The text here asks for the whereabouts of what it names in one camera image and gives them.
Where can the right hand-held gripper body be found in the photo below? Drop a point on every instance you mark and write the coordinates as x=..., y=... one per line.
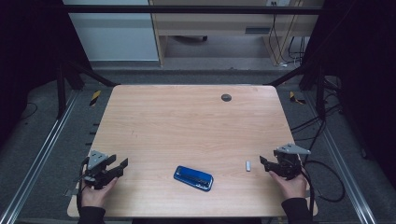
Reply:
x=289, y=165

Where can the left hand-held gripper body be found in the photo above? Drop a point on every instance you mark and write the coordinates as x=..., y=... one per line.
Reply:
x=96, y=179

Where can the small white staple strip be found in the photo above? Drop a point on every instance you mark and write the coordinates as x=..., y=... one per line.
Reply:
x=248, y=165

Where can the person's right hand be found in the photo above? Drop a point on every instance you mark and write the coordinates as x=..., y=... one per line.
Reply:
x=294, y=188

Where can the yellow-black tool right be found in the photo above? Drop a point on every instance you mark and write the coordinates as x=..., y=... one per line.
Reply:
x=294, y=98

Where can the dark round table grommet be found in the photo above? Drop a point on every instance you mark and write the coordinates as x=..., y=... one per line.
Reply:
x=226, y=97

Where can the black curtain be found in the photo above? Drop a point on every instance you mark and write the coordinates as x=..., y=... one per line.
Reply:
x=28, y=46
x=364, y=77

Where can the white cabinet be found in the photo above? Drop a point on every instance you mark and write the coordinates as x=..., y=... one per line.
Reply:
x=115, y=37

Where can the light wooden desk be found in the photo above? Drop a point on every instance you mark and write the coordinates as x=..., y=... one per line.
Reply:
x=218, y=23

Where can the grey table corner bracket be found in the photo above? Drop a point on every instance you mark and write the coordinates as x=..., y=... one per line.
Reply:
x=69, y=193

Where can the aluminium floor rail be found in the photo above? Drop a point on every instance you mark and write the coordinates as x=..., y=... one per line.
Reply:
x=342, y=161
x=40, y=155

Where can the black frame strut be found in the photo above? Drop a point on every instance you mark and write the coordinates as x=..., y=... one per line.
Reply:
x=61, y=93
x=320, y=93

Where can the black horizontal frame bar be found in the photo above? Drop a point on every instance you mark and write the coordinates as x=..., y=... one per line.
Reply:
x=186, y=9

